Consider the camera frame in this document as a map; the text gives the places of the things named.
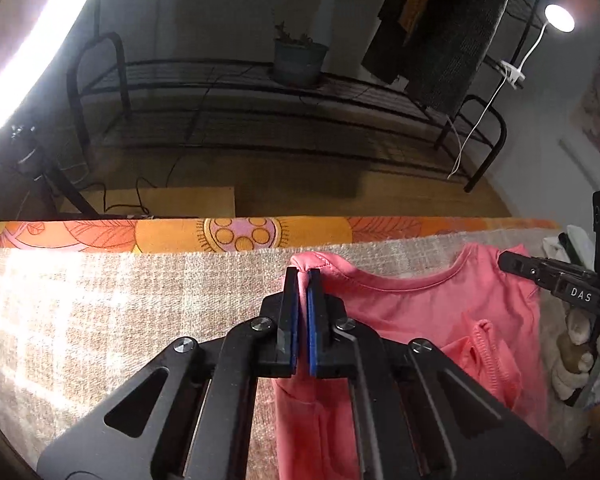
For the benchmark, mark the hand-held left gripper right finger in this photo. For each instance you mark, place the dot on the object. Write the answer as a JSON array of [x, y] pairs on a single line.
[[314, 325]]

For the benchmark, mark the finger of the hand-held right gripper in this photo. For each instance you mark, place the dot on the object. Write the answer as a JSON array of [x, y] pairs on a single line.
[[525, 266]]

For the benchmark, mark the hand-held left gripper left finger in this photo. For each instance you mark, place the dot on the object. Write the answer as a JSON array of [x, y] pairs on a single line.
[[294, 325]]

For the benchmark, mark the pink t-shirt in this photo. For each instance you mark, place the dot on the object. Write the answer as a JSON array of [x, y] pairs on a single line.
[[405, 300]]

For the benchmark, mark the hanging dark clothes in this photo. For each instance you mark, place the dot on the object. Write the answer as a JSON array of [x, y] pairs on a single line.
[[455, 50]]

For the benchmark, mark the black metal clothes rack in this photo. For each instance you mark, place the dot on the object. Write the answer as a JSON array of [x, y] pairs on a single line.
[[74, 100]]

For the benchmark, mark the white folded garment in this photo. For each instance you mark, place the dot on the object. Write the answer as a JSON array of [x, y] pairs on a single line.
[[580, 242]]

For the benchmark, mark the orange floral bedsheet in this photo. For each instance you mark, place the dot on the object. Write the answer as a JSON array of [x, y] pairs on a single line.
[[170, 235]]

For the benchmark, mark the beige plaid blanket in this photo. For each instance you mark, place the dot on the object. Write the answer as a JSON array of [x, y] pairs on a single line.
[[105, 310]]

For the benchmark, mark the white clip lamp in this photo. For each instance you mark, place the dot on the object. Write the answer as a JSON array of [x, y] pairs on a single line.
[[560, 17]]

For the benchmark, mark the black jacket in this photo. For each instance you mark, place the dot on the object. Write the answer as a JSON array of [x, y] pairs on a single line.
[[385, 50]]

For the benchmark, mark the potted plant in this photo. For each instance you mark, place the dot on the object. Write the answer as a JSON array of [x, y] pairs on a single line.
[[300, 65]]

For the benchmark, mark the orange scarf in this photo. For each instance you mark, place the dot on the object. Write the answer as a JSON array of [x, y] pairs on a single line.
[[415, 5]]

